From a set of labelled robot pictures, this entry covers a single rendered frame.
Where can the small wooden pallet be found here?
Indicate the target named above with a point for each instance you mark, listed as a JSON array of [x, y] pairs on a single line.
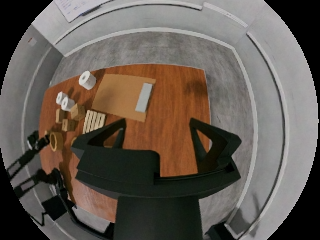
[[94, 123]]

